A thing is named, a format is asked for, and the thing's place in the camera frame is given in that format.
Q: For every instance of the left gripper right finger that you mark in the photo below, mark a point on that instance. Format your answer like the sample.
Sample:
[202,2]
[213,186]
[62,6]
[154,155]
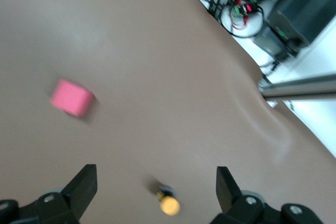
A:
[233,197]

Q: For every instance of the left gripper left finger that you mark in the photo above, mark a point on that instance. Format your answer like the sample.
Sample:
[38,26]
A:
[76,195]

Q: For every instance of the orange capped black button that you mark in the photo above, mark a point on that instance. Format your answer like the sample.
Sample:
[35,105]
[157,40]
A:
[169,204]

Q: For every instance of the pink foam cube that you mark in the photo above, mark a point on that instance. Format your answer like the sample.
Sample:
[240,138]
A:
[72,98]

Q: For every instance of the brown table mat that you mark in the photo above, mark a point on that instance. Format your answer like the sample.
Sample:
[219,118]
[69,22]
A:
[157,77]

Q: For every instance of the black electronics box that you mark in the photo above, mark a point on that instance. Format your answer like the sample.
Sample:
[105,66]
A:
[302,11]

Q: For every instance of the aluminium camera mount post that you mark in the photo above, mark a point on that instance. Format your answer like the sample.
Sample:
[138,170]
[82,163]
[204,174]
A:
[302,89]

